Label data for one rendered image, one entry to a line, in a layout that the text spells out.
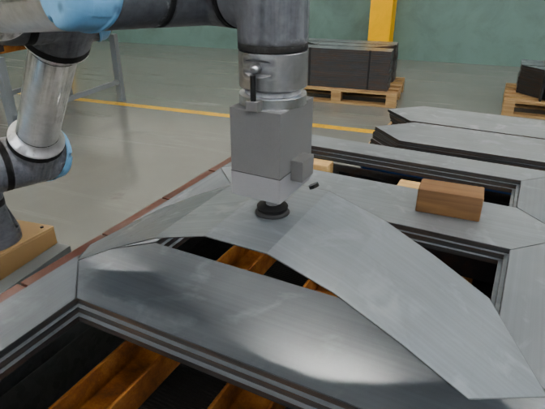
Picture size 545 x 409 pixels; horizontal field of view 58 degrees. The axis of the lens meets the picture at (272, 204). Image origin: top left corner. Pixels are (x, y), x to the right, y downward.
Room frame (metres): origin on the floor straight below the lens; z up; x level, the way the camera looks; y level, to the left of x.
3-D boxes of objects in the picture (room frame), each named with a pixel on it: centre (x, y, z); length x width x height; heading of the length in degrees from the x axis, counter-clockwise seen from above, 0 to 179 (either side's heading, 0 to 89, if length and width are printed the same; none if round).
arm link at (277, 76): (0.54, 0.00, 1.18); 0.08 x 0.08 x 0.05
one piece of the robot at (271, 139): (0.53, -0.01, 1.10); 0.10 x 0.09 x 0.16; 62
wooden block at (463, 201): (0.88, -0.35, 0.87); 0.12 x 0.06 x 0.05; 67
